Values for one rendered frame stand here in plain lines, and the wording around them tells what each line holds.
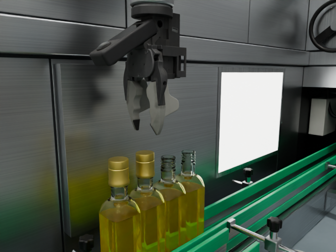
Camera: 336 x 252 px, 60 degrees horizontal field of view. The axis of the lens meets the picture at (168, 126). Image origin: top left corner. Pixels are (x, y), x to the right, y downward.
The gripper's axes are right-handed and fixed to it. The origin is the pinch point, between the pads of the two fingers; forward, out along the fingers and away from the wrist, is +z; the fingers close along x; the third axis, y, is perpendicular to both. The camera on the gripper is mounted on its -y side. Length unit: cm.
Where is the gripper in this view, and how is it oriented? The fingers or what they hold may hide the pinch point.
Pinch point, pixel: (143, 126)
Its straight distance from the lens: 52.2
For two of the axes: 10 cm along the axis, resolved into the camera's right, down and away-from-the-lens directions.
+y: 7.2, -1.2, 6.8
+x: -7.0, -1.4, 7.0
